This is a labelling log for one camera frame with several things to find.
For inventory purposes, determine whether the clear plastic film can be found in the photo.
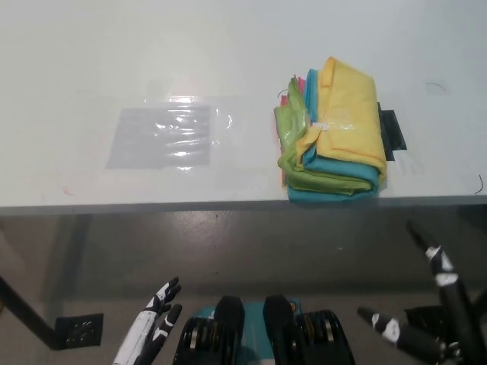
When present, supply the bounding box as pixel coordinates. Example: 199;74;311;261
144;77;275;191

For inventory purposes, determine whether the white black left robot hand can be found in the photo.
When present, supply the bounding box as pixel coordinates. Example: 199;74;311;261
112;276;183;365

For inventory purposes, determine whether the clear plastic sheet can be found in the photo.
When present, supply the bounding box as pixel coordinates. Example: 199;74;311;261
105;104;212;170

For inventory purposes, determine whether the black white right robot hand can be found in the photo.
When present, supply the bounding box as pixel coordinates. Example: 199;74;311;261
356;219;487;365

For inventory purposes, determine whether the black tape patch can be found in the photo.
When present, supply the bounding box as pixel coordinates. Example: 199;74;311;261
376;101;409;161

